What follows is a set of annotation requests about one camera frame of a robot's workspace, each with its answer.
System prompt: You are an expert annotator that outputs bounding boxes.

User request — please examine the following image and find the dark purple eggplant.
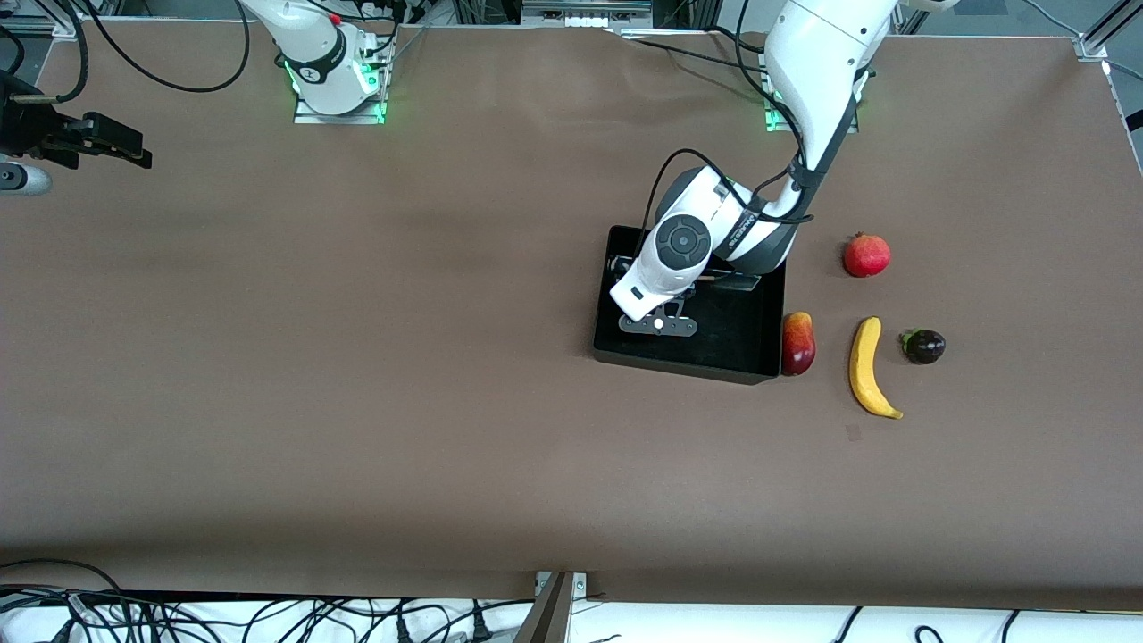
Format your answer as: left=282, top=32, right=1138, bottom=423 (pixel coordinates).
left=900, top=329, right=947, bottom=365

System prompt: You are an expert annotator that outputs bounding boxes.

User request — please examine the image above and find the grey equipment box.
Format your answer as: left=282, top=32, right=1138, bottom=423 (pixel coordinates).
left=522, top=0, right=653, bottom=28

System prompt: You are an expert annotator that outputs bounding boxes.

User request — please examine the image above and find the red pomegranate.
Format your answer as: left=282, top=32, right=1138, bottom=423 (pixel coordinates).
left=843, top=231, right=892, bottom=279

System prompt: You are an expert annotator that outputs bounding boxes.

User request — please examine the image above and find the black plastic box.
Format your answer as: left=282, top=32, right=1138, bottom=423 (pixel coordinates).
left=593, top=225, right=788, bottom=386

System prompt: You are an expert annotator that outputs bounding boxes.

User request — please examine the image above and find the yellow banana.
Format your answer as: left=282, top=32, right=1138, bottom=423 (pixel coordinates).
left=848, top=316, right=904, bottom=420

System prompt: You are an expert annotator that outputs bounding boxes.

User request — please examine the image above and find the dark metal profile bar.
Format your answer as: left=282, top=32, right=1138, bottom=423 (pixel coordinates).
left=512, top=572, right=574, bottom=643

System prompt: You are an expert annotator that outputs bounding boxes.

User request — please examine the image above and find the aluminium frame strut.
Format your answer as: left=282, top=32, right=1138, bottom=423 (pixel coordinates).
left=1076, top=0, right=1143, bottom=62

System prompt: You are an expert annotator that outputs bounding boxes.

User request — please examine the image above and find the red yellow mango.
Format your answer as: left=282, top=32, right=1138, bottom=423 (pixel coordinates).
left=781, top=312, right=817, bottom=377

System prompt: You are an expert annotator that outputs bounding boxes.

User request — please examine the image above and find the brown table cover sheet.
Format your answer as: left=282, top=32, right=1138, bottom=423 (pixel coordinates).
left=0, top=18, right=1143, bottom=613

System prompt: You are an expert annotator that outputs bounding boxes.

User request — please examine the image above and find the black base cable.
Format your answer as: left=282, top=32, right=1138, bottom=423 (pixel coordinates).
left=616, top=31, right=773, bottom=77

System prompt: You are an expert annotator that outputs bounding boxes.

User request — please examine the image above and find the long black arm cable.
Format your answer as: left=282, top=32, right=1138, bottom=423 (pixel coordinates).
left=89, top=0, right=251, bottom=93

